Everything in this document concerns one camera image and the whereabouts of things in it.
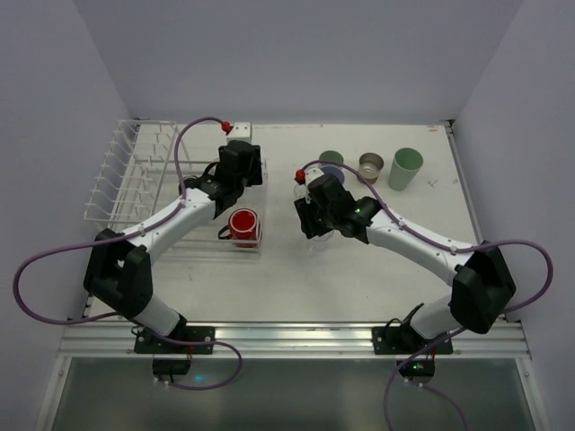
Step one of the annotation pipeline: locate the clear glass front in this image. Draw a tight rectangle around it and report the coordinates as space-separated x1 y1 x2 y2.
307 231 334 251

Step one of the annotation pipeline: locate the lavender plastic cup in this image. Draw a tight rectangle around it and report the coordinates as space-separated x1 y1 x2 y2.
321 165 345 184

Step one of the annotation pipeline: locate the tall light green cup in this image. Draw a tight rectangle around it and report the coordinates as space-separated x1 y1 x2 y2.
388 147 424 191

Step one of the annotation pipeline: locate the small clear faceted glass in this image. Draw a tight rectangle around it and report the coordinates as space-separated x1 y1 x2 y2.
293 184 309 203

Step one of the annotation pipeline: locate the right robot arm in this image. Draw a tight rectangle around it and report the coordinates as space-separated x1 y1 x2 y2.
295 169 516 354

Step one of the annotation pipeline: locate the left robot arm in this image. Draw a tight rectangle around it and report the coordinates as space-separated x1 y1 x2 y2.
84 139 263 346

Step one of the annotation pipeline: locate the red mug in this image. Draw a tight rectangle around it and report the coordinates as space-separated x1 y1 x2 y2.
217 208 259 248

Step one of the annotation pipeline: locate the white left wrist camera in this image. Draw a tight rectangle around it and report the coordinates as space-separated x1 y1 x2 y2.
226 122 252 144

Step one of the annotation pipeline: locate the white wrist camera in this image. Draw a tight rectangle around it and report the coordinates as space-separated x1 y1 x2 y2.
304 167 325 204
226 122 252 144

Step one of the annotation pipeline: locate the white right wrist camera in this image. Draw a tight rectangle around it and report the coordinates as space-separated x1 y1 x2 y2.
304 167 325 204

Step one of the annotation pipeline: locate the white wire dish rack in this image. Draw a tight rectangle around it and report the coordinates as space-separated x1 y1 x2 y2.
84 119 267 260

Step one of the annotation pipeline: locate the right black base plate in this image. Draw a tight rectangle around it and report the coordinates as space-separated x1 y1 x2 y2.
371 321 454 383

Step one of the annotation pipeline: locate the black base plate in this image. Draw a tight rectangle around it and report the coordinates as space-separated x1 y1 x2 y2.
131 326 215 383
371 321 454 383

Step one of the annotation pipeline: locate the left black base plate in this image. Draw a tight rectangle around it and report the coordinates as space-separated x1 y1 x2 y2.
131 326 215 383

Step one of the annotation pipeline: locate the aluminium mounting rail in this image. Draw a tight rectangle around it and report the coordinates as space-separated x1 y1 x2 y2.
57 321 531 359

